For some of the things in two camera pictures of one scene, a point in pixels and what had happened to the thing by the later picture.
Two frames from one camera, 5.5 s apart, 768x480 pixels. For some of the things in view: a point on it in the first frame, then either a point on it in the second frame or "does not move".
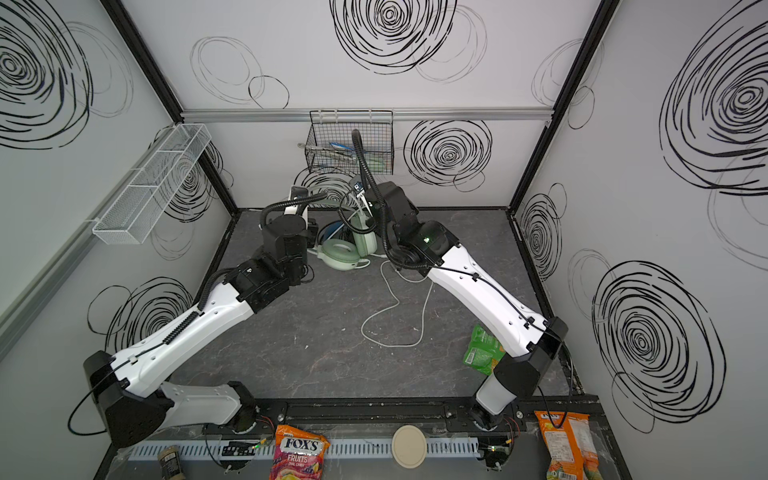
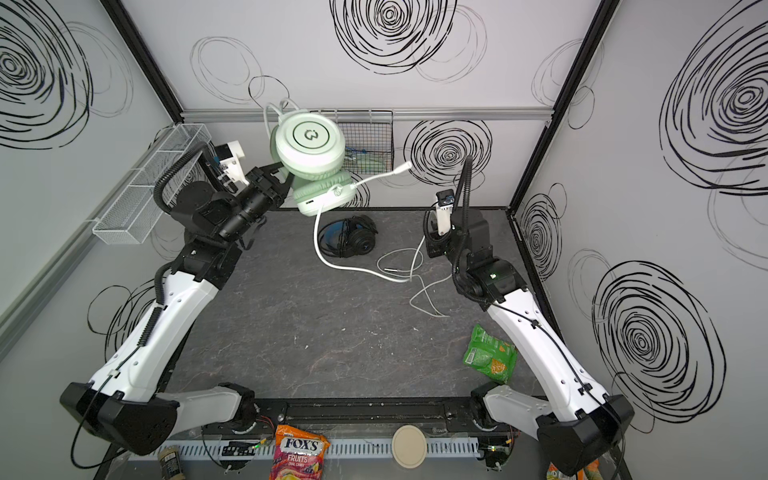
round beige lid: x=409 y=446 does not move
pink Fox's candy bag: x=298 y=454 does not move
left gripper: x=309 y=227 -> x=264 y=185
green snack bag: x=483 y=351 does not move
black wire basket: x=329 y=147 does not move
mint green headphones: x=342 y=254 -> x=309 y=149
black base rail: x=378 y=414 does not move
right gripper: x=377 y=196 -> x=438 y=241
